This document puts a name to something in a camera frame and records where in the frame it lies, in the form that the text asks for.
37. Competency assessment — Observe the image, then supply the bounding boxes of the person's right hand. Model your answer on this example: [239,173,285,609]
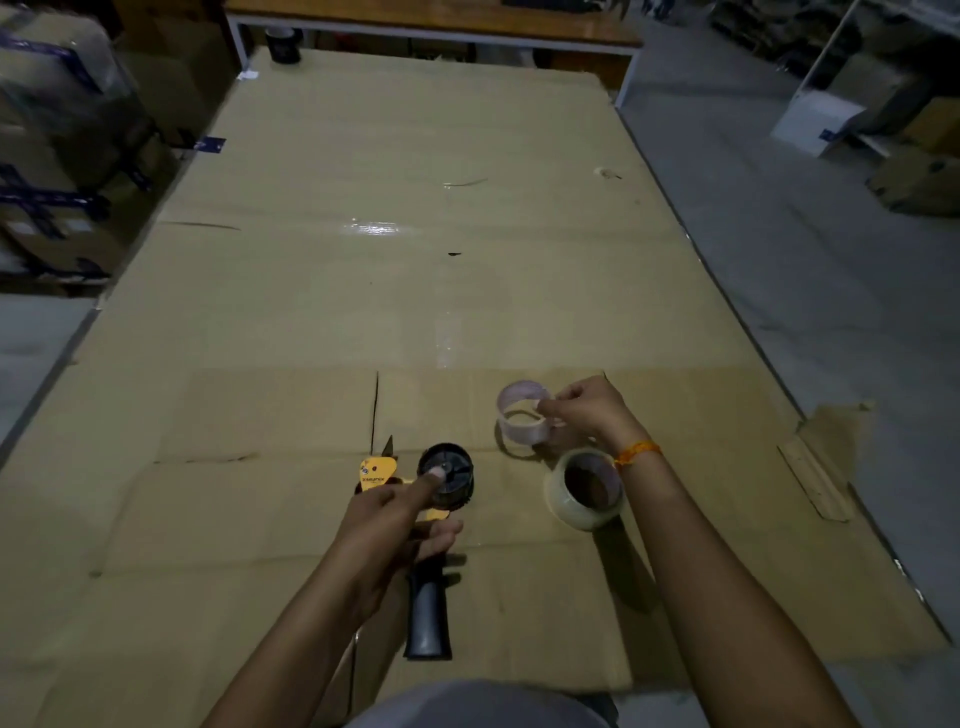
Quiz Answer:
[536,374,644,459]

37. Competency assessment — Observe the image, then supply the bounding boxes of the person's left hand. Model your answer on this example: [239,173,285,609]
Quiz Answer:
[332,466,466,615]

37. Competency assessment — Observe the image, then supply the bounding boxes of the pale tape core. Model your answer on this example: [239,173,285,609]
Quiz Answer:
[495,379,564,459]

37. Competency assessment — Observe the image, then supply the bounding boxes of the yellow black tape dispenser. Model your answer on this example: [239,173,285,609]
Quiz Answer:
[354,435,477,662]

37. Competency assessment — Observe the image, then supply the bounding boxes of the person's right forearm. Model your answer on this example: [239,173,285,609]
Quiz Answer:
[616,444,861,728]

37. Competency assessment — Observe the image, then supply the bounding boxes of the person's left forearm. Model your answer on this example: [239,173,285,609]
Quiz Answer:
[201,551,376,728]

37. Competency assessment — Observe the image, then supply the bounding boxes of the clear packing tape roll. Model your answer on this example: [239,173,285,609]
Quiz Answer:
[543,447,626,533]

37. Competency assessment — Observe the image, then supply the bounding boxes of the person's grey shirt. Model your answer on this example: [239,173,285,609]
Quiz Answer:
[346,678,618,728]

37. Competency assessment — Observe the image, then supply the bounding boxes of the large cardboard sheet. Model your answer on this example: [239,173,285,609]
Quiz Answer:
[0,47,951,728]

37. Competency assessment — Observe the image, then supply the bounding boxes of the torn cardboard scrap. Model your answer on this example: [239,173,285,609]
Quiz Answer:
[777,401,877,524]

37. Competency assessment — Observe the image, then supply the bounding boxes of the white box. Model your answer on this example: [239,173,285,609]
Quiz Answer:
[770,88,867,159]

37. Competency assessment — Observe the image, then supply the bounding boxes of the brown cardboard box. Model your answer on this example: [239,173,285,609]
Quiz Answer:
[867,146,960,219]

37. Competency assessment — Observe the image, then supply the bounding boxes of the black tape roll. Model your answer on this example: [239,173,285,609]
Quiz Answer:
[264,27,303,66]

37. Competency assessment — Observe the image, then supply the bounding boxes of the plastic wrapped cardboard boxes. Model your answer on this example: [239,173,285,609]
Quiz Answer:
[0,0,181,290]

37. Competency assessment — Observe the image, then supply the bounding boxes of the wooden table with white frame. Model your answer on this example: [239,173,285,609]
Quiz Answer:
[223,0,646,106]

